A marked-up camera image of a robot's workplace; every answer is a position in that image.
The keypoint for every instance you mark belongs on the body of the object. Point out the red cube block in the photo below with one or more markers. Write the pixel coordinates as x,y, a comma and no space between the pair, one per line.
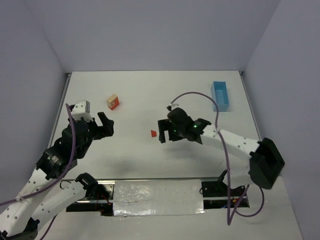
116,102

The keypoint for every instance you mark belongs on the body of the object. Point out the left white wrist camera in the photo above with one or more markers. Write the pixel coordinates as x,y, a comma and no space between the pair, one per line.
81,111

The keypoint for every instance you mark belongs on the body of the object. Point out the silver foil tape sheet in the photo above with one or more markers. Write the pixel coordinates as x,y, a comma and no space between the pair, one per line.
157,198

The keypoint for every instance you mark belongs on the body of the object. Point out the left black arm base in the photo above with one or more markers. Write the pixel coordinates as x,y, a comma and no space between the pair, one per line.
101,202

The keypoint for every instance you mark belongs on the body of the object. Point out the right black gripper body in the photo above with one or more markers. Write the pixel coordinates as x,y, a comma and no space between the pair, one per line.
166,130

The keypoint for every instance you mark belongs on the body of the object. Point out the red wedge block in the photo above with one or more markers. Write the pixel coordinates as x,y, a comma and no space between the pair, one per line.
153,133

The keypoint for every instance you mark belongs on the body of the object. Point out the natural wood block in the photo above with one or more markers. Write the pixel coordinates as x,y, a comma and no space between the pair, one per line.
112,98

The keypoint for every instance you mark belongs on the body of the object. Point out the red cube with window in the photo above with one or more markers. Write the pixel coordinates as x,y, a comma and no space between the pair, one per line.
112,107

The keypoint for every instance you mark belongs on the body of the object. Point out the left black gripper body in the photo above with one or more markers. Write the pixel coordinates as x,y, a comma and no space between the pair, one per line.
99,128

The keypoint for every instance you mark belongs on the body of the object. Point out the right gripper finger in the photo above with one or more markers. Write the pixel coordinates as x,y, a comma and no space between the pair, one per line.
164,125
175,135

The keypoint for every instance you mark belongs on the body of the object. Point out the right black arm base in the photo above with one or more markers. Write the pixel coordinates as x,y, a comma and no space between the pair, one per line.
215,194

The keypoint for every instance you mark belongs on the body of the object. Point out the blue plastic box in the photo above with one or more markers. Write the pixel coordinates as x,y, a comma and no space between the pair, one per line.
219,94

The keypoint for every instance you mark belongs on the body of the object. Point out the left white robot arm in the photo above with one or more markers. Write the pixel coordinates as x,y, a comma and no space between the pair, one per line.
25,215

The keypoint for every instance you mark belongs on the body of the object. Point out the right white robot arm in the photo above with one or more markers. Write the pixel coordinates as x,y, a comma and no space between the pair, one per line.
263,161

